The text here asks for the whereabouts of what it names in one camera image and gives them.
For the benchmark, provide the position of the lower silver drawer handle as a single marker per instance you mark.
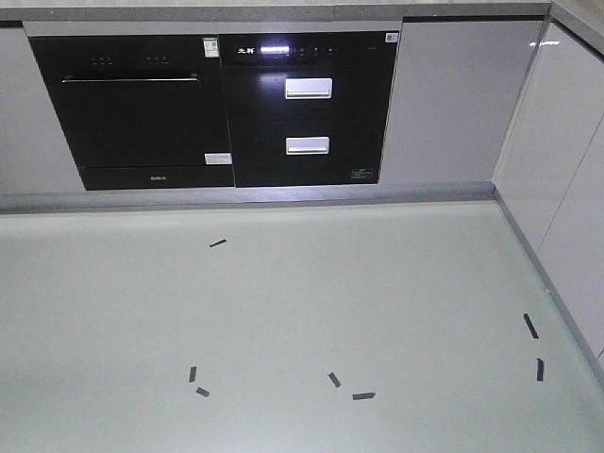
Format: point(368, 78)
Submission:
point(300, 146)

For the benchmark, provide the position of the grey cabinet door panel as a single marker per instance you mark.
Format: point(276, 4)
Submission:
point(455, 88)

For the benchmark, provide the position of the black disinfection cabinet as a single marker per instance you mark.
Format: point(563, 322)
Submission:
point(260, 119)

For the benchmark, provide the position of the black built-in oven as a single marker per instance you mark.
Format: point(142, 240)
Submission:
point(140, 112)

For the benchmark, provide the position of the silver drawer handle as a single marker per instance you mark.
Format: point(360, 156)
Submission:
point(308, 88)
point(300, 146)

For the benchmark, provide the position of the upper silver drawer handle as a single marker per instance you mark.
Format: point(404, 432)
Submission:
point(308, 88)

